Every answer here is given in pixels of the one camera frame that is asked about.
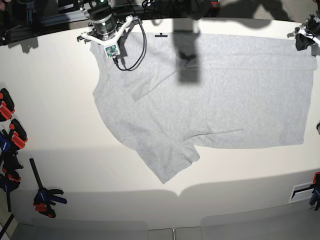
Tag black camera mount overhead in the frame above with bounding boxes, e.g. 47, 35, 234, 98
141, 0, 221, 21

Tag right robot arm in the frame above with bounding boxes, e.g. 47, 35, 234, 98
77, 0, 118, 41

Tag aluminium frame rail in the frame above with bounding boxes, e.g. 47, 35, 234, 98
0, 7, 143, 47

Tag grey T-shirt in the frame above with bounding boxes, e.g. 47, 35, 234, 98
90, 32, 317, 183

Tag blue orange bar clamp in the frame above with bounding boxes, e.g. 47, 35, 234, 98
29, 158, 68, 219

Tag orange black clamp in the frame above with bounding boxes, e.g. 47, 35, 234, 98
9, 118, 28, 151
0, 88, 15, 122

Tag blue bar clamp left edge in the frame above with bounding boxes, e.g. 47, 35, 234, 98
0, 130, 24, 213

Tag orange black clamp upper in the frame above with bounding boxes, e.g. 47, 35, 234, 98
0, 88, 15, 122

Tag white black label card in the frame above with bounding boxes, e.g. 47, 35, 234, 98
288, 182, 313, 204

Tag blue clamp right edge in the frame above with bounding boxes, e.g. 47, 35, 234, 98
309, 172, 320, 211

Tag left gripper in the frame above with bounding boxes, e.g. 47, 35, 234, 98
287, 13, 320, 51

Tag orange black clamp lower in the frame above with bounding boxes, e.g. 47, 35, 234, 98
9, 118, 28, 151

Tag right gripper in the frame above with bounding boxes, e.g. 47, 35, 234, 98
88, 7, 117, 41

